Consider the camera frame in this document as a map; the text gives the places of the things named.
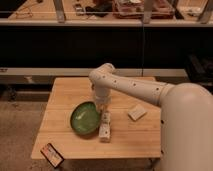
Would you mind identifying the green ceramic bowl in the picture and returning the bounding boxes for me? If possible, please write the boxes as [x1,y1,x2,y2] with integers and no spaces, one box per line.
[70,101,101,135]

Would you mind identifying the white plastic bottle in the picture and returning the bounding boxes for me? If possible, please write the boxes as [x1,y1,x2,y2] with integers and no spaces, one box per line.
[99,112,111,142]

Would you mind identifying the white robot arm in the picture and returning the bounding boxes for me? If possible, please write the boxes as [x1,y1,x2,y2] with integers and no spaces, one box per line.
[89,63,213,171]

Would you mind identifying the white sponge block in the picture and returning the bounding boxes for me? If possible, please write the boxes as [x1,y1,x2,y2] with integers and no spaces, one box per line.
[128,104,147,121]

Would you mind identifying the wooden table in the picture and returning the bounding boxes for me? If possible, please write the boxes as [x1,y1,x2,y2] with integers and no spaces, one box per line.
[31,77,161,159]

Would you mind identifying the metal shelf rack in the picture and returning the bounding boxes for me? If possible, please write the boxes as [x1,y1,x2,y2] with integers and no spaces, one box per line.
[0,0,213,27]

